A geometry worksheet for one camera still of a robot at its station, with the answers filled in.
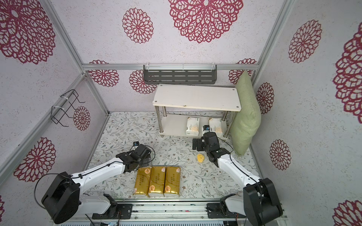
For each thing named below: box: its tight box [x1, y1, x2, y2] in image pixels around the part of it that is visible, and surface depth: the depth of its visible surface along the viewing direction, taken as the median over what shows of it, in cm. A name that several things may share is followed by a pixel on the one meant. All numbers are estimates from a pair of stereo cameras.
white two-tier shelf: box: [152, 84, 242, 138], surface depth 85 cm
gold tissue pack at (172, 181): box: [163, 166, 181, 198], surface depth 79 cm
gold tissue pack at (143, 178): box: [133, 166, 152, 198], surface depth 79 cm
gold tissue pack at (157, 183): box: [148, 166, 167, 198], surface depth 79 cm
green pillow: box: [230, 70, 262, 156], surface depth 81 cm
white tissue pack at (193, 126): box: [185, 116, 200, 137], surface depth 99 cm
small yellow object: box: [197, 153, 205, 163], surface depth 94 cm
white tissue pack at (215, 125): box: [208, 117, 224, 137], surface depth 102 cm
